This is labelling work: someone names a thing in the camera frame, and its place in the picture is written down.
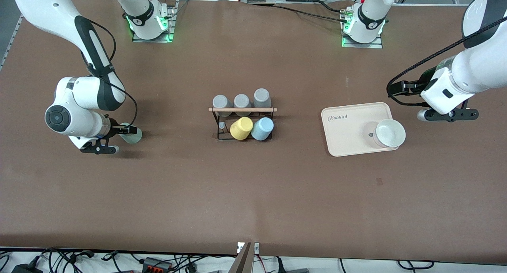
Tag pale green plastic cup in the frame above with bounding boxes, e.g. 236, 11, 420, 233
118, 122, 143, 144

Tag light blue plastic cup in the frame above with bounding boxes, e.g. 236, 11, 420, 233
251, 117, 275, 141

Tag white bowl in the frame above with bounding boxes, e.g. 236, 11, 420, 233
363, 119, 407, 149

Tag cream plastic tray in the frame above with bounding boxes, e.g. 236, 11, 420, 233
321, 102, 401, 158

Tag grey plastic cup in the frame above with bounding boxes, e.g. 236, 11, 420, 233
253, 88, 273, 109
212, 95, 233, 118
233, 94, 252, 117

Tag yellow plastic cup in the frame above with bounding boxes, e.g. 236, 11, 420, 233
230, 117, 254, 141

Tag black connector block orange tabs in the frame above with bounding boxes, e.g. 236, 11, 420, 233
142, 257, 174, 272

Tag black power adapter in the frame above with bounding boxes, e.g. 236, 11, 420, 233
11, 263, 43, 273

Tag brown table cover sheet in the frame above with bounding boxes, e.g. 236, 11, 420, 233
0, 0, 507, 265

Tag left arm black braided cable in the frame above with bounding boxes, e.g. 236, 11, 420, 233
386, 16, 507, 107

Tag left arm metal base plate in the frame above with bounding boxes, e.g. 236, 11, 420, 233
341, 10, 384, 49

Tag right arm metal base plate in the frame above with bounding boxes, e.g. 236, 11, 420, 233
132, 0, 178, 43

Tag black cable on table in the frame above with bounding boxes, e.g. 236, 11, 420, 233
253, 2, 351, 24

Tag black wire cup rack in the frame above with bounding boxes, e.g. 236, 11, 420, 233
209, 106, 278, 142

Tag aluminium table edge rail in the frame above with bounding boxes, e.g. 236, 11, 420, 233
0, 15, 23, 72

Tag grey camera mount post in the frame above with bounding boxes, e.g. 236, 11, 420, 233
229, 242, 255, 273

